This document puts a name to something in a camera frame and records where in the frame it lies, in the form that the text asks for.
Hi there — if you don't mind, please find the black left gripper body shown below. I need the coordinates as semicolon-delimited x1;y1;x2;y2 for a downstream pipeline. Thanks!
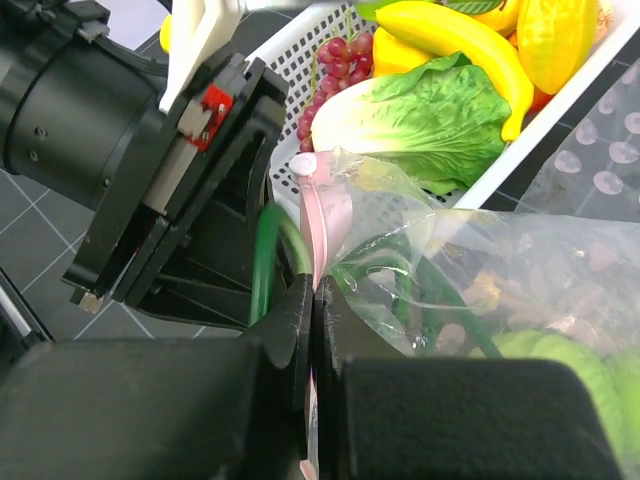
63;54;289;330

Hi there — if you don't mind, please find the napa cabbage lettuce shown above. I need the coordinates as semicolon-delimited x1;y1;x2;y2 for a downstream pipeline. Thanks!
311;52;511;195

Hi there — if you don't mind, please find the yellow orange peach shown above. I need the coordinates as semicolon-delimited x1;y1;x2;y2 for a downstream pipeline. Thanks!
472;0;522;37

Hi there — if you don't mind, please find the green apple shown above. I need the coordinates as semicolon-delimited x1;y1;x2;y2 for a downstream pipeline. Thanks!
607;347;639;479

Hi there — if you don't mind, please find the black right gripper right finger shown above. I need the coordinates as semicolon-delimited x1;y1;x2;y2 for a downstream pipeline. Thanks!
314;274;624;480

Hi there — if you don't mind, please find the green spring onion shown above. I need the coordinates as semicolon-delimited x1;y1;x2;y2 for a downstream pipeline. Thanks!
249;203;502;358

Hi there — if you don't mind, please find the long yellow banana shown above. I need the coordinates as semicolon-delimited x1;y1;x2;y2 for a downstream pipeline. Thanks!
158;14;172;53

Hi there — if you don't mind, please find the yellow bell pepper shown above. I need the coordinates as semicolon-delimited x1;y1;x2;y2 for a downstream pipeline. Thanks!
372;27;435;78

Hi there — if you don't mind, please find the white perforated plastic basket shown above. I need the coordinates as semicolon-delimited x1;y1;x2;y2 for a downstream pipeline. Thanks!
247;0;640;211

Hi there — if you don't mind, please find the yellow starfruit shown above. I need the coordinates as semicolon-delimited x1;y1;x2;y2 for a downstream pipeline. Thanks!
517;0;598;95

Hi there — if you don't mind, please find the pink zipper clear bag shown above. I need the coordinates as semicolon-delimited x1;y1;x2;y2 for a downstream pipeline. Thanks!
289;146;640;480

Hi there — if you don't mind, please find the round green cabbage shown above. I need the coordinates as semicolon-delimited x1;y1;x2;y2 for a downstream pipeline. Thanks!
469;329;626;471

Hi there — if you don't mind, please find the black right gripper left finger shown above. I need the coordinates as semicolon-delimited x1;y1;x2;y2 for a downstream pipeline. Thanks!
1;275;313;479

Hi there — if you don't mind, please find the red grape bunch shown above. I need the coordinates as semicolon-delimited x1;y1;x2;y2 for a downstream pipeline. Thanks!
296;32;373;153

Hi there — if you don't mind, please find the pink dotted zip bag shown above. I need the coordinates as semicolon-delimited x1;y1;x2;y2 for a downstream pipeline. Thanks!
515;63;639;223

